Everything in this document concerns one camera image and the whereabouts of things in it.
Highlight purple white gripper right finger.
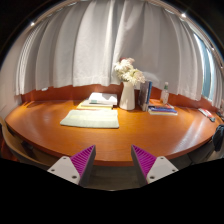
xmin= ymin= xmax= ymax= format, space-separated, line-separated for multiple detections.
xmin=131 ymin=145 xmax=178 ymax=186

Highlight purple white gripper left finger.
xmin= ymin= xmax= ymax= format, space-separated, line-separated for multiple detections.
xmin=48 ymin=145 xmax=96 ymax=187

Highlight light green folded towel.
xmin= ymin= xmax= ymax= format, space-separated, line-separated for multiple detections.
xmin=60 ymin=110 xmax=119 ymax=129

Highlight flat blue red books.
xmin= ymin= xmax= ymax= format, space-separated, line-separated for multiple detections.
xmin=148 ymin=99 xmax=178 ymax=116

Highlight yellow flat book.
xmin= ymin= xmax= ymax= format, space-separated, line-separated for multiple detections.
xmin=77 ymin=100 xmax=113 ymax=110

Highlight wooden chair left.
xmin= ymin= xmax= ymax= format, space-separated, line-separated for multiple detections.
xmin=0 ymin=117 xmax=50 ymax=170

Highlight white ceramic vase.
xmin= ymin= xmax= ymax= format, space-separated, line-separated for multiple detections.
xmin=119 ymin=82 xmax=135 ymax=110

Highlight white book on stack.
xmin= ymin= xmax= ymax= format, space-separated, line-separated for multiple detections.
xmin=89 ymin=92 xmax=118 ymax=105

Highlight dark chair right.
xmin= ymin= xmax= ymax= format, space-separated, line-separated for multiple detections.
xmin=186 ymin=123 xmax=224 ymax=164

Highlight clear plastic bottle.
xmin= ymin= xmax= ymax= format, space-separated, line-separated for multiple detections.
xmin=160 ymin=83 xmax=169 ymax=104

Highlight red white small object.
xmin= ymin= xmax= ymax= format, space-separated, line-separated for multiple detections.
xmin=198 ymin=108 xmax=215 ymax=122

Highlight upright dark books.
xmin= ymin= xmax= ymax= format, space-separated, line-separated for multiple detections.
xmin=138 ymin=81 xmax=152 ymax=111

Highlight white flower bouquet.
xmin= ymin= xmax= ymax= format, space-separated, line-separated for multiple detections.
xmin=114 ymin=58 xmax=145 ymax=86

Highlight white curtain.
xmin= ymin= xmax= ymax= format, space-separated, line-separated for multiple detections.
xmin=14 ymin=0 xmax=224 ymax=109

